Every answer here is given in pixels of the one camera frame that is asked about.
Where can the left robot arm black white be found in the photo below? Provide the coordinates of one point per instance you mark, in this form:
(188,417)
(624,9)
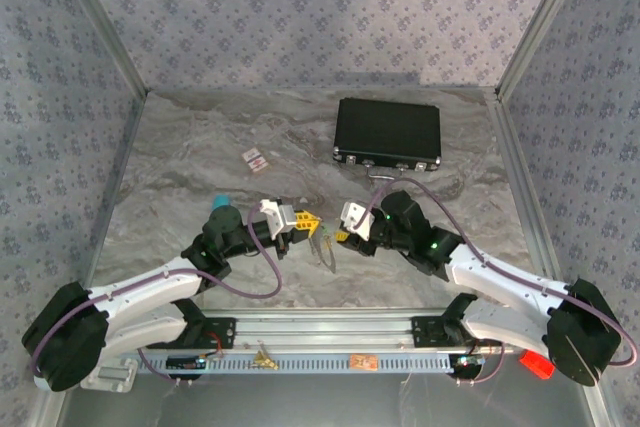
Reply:
(145,287)

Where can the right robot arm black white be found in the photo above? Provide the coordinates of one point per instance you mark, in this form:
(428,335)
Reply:
(500,277)

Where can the white tape roll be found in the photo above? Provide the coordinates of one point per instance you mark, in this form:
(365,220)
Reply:
(41,384)

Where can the silver keyring plate with rings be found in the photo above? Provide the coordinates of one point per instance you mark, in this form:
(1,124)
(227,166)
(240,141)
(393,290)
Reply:
(327,261)

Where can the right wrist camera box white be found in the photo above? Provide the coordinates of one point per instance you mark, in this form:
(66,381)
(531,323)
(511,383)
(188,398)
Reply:
(356,219)

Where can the gold triangular piece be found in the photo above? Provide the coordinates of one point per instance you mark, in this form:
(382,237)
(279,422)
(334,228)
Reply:
(262,359)

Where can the aluminium frame post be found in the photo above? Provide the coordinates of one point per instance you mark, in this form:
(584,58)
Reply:
(540,22)
(102,22)

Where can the aluminium side rail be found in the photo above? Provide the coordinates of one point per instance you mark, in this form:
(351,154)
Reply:
(123,157)
(510,147)

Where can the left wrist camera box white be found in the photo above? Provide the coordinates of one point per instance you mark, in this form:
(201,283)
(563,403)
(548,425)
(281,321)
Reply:
(277,217)

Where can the small circuit board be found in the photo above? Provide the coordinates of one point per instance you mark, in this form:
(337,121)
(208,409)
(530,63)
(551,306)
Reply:
(182,362)
(467,361)

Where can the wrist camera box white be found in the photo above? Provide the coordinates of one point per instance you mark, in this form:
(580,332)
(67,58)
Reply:
(277,217)
(356,219)

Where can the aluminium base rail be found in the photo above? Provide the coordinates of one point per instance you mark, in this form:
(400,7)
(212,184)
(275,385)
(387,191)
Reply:
(320,329)

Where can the red plastic block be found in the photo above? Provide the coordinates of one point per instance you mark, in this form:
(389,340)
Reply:
(535,367)

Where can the orange sticker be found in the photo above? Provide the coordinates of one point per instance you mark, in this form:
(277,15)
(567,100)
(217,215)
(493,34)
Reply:
(363,362)

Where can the grey metal bracket plate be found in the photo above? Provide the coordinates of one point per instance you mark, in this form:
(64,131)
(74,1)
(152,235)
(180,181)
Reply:
(117,376)

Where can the black aluminium case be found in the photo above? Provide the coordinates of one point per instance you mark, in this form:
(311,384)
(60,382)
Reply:
(387,129)

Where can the small red white card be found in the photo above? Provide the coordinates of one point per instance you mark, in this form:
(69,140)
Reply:
(255,161)

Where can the turquoise plastic pen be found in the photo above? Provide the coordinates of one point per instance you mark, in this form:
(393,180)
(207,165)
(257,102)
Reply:
(221,202)

